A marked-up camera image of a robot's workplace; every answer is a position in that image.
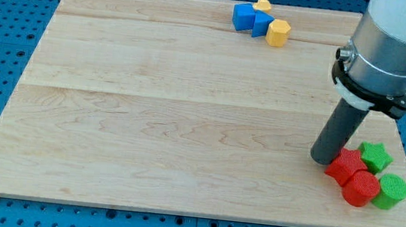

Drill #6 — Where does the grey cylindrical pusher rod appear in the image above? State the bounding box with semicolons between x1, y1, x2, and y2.
310;98;368;165

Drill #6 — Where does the black white tool flange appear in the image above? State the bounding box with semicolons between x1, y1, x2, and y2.
332;60;406;120

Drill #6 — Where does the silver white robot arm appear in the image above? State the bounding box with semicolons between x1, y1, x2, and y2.
310;0;406;165

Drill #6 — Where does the yellow heart block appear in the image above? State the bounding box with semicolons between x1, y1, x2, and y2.
252;0;272;13

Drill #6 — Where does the blue cube block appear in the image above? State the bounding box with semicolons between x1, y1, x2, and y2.
232;3;256;31

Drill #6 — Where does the red star block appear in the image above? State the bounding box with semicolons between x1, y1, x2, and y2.
325;148;368;187

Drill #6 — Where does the green star block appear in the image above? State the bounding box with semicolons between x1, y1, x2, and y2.
358;141;394;174

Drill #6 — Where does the red cylinder block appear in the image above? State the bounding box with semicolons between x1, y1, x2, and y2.
341;171;380;207

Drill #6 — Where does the green cylinder block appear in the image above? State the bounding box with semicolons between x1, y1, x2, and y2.
371;173;406;210

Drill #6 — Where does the yellow hexagon block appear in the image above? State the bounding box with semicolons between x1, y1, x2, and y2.
265;19;291;47

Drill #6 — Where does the blue triangle block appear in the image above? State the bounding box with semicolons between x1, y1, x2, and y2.
251;11;275;38

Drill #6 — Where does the light wooden board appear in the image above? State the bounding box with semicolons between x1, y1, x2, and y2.
0;0;406;227

